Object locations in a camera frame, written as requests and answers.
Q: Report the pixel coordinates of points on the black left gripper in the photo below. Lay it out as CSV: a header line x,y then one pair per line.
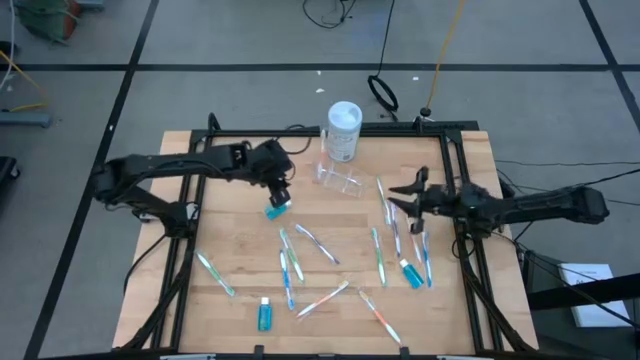
x,y
278,185

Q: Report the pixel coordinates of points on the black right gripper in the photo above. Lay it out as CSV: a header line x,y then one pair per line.
x,y
442,200

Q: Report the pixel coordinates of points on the blue mouthwash bottle white cap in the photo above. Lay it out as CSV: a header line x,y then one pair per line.
x,y
264,317
274,213
413,276

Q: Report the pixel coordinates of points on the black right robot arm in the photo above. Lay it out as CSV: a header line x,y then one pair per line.
x,y
540,205

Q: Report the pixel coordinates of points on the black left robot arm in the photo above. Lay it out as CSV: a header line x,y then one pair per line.
x,y
175,162

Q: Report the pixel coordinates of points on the clear plastic organizer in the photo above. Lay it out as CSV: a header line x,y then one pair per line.
x,y
345,182

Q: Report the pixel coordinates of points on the white wipes canister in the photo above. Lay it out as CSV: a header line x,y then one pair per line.
x,y
345,130

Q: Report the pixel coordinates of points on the white pink toothbrush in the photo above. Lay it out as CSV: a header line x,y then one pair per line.
x,y
322,299

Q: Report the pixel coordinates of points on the black bar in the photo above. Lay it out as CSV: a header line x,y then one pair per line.
x,y
575,294

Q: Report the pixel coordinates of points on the white booklet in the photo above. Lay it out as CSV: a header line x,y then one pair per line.
x,y
602,316

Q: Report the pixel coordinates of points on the flat grey box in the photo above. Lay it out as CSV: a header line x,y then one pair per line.
x,y
25,119

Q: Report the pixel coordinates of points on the black wheeled object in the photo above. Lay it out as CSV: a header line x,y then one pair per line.
x,y
7,170

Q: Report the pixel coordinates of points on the green and orange bundle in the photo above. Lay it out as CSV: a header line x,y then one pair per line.
x,y
47,17

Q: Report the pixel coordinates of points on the black aluminium table frame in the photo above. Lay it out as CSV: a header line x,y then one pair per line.
x,y
240,133

